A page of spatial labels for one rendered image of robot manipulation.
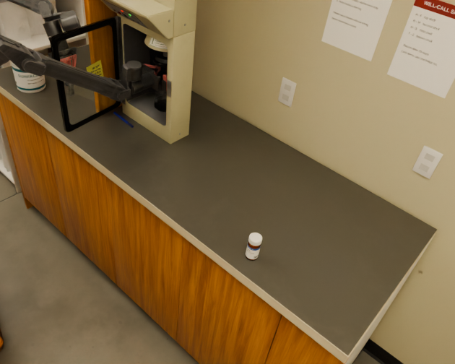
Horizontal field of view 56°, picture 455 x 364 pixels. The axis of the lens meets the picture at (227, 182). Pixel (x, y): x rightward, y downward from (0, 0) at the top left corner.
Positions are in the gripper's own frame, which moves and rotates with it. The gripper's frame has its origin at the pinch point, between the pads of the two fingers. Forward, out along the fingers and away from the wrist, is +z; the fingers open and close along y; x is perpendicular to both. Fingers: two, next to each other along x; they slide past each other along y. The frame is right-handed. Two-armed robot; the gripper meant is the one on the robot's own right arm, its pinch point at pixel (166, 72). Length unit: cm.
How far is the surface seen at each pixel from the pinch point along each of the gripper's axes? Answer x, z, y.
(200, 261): 37, -38, -60
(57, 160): 47, -39, 33
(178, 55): -15.6, -7.2, -14.8
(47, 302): 116, -69, 16
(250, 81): 6.4, 32.4, -20.9
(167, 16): -31.5, -12.9, -14.9
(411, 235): 25, 18, -112
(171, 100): 2.4, -10.7, -14.7
